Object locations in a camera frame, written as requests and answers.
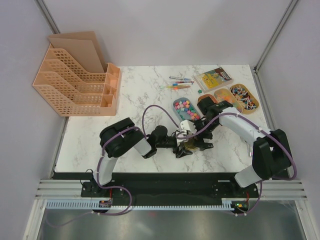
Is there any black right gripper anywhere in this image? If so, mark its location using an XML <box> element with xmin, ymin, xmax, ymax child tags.
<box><xmin>190</xmin><ymin>118</ymin><xmax>218</xmax><ymax>152</ymax></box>

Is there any gold jar lid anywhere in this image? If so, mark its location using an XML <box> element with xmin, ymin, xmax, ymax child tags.
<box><xmin>183</xmin><ymin>141</ymin><xmax>198</xmax><ymax>151</ymax></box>

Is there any silver metal scoop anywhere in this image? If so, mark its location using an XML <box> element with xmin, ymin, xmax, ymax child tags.
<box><xmin>246</xmin><ymin>143</ymin><xmax>253</xmax><ymax>158</ymax></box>

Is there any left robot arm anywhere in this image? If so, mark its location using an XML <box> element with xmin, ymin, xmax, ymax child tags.
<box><xmin>90</xmin><ymin>117</ymin><xmax>193</xmax><ymax>197</ymax></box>

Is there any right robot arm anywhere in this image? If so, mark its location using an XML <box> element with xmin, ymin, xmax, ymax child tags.
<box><xmin>194</xmin><ymin>96</ymin><xmax>293</xmax><ymax>197</ymax></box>

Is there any blue tray of solid candies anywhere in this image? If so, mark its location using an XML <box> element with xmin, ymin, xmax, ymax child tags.
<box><xmin>172</xmin><ymin>97</ymin><xmax>201</xmax><ymax>122</ymax></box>

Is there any peach tray of popsicle candies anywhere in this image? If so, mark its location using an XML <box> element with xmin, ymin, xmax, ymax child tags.
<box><xmin>197</xmin><ymin>94</ymin><xmax>218</xmax><ymax>104</ymax></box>

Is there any beige tray of star gummies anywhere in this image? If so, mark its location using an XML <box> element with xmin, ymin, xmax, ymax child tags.
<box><xmin>213</xmin><ymin>88</ymin><xmax>243</xmax><ymax>113</ymax></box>

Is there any orange pen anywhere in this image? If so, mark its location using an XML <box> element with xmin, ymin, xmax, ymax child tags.
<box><xmin>165</xmin><ymin>84</ymin><xmax>191</xmax><ymax>90</ymax></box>

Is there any tan tray of lollipops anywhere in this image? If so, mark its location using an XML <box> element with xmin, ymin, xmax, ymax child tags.
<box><xmin>230</xmin><ymin>83</ymin><xmax>260</xmax><ymax>115</ymax></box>

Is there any pink patterned pen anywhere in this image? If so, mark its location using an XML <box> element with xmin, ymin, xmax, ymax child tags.
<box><xmin>172</xmin><ymin>81</ymin><xmax>194</xmax><ymax>86</ymax></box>

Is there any peach desk organizer rack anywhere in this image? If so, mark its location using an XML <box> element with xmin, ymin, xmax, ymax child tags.
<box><xmin>32</xmin><ymin>31</ymin><xmax>122</xmax><ymax>117</ymax></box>

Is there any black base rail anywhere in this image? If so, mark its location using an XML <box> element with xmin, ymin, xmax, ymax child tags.
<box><xmin>53</xmin><ymin>172</ymin><xmax>260</xmax><ymax>205</ymax></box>

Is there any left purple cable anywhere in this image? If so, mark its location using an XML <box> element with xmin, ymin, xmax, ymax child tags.
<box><xmin>46</xmin><ymin>104</ymin><xmax>181</xmax><ymax>228</ymax></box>

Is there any purple cable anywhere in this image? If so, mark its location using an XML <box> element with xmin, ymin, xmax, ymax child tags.
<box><xmin>175</xmin><ymin>113</ymin><xmax>298</xmax><ymax>217</ymax></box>
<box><xmin>46</xmin><ymin>104</ymin><xmax>181</xmax><ymax>228</ymax></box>

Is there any white slotted cable duct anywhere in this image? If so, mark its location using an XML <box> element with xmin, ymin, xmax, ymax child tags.
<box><xmin>45</xmin><ymin>198</ymin><xmax>247</xmax><ymax>211</ymax></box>

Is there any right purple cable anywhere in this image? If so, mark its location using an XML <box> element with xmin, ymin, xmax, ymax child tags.
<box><xmin>175</xmin><ymin>113</ymin><xmax>298</xmax><ymax>217</ymax></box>

